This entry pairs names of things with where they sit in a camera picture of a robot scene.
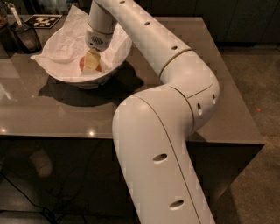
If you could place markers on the black fiducial marker card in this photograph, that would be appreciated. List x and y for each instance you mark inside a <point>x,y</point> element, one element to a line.
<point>43,21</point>

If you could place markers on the white crumpled paper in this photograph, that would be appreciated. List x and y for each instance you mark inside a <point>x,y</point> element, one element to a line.
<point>67,43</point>

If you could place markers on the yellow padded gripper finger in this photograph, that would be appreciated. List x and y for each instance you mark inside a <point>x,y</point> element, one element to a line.
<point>92,59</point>

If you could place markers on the black scoop with white handle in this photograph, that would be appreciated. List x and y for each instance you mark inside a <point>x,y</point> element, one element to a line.
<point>25,35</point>

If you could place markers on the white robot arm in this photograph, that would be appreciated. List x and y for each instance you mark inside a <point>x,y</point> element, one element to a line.
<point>150,128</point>

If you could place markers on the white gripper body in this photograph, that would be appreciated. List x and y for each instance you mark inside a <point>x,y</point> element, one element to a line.
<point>98,39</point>

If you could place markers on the red apple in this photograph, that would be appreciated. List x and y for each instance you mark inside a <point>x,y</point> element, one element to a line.
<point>82,65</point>

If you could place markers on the white bowl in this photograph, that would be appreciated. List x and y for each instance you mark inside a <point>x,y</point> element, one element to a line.
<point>87,67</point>

